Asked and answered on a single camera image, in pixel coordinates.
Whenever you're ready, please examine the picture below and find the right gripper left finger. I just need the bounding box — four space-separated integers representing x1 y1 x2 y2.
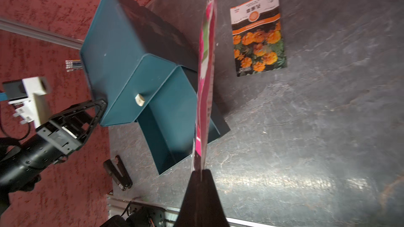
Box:
174 171 202 227

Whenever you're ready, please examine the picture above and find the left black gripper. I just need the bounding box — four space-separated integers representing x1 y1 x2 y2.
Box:
36 99 107 156

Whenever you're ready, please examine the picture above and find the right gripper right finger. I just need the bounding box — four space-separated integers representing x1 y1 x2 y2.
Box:
201 169 229 227

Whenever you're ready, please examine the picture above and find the teal drawer cabinet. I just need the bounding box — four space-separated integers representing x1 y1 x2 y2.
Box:
80 0 198 127

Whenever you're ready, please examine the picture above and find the teal drawer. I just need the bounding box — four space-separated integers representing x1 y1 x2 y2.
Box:
137 66 231 176

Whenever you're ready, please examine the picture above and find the pink flower seed bag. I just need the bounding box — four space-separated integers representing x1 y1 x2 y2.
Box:
192 0 216 171

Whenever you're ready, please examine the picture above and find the orange flower seed bag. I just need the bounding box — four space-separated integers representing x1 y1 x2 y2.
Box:
230 0 287 77

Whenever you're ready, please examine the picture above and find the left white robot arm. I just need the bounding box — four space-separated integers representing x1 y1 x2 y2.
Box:
1 99 107 213

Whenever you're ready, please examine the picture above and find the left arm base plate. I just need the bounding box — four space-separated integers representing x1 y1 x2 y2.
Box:
101 202 166 227

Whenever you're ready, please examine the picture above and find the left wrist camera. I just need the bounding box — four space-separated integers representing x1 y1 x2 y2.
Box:
2 77 52 128

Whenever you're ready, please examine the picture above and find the left corner aluminium post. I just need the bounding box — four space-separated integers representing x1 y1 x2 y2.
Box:
1 17 84 50

